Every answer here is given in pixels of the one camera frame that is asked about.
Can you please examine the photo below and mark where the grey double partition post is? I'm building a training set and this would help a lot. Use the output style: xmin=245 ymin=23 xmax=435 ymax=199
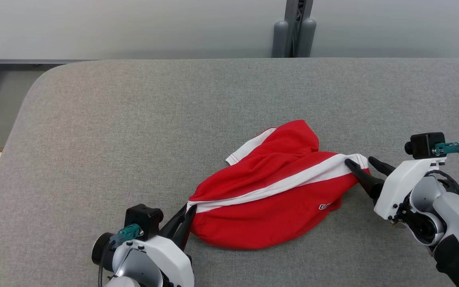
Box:
xmin=271 ymin=0 xmax=317 ymax=59

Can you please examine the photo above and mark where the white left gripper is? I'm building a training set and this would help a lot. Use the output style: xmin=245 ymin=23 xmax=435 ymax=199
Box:
xmin=112 ymin=205 xmax=198 ymax=287

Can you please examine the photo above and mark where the grey partition base rail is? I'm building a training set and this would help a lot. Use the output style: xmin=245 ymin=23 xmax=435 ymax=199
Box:
xmin=0 ymin=59 xmax=94 ymax=65

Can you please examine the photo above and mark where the teal camera connector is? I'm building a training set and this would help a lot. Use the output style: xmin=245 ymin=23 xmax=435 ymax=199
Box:
xmin=109 ymin=224 xmax=145 ymax=246
xmin=432 ymin=142 xmax=459 ymax=156

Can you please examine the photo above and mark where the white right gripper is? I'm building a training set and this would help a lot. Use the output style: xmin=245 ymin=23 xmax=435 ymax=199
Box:
xmin=345 ymin=156 xmax=447 ymax=222

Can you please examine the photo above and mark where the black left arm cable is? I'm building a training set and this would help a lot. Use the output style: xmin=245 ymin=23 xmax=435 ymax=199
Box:
xmin=98 ymin=239 xmax=114 ymax=287

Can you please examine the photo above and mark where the red shirt with white band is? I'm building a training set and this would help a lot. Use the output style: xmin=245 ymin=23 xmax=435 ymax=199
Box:
xmin=187 ymin=120 xmax=371 ymax=251

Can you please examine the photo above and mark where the teal left camera connector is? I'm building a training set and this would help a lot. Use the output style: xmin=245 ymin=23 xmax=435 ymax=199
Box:
xmin=109 ymin=224 xmax=145 ymax=246

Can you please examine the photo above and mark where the teal right camera connector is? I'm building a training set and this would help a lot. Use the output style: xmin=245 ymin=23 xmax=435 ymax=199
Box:
xmin=432 ymin=142 xmax=459 ymax=156

